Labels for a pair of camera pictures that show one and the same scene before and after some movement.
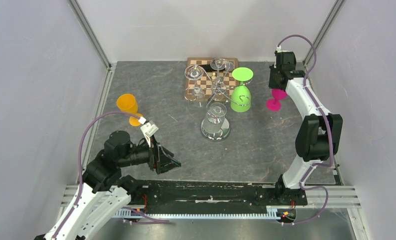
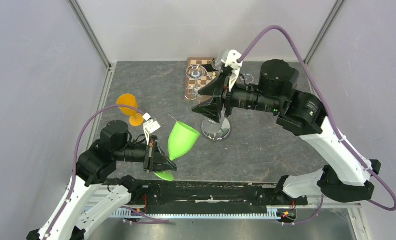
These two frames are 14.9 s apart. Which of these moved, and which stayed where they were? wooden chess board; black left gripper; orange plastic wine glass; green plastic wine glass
Moved: green plastic wine glass
Stayed: black left gripper; orange plastic wine glass; wooden chess board
